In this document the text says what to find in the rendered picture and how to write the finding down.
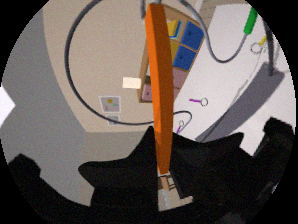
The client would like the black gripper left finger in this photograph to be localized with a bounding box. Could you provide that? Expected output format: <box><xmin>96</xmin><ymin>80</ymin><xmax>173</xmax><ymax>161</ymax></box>
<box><xmin>77</xmin><ymin>127</ymin><xmax>158</xmax><ymax>204</ymax></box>

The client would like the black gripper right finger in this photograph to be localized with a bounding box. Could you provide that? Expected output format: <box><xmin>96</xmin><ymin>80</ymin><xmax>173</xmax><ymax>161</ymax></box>
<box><xmin>169</xmin><ymin>132</ymin><xmax>245</xmax><ymax>198</ymax></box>

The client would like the grey loop with yellow handle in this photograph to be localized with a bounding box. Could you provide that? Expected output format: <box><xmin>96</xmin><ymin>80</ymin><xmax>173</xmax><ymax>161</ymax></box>
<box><xmin>254</xmin><ymin>36</ymin><xmax>267</xmax><ymax>51</ymax></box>

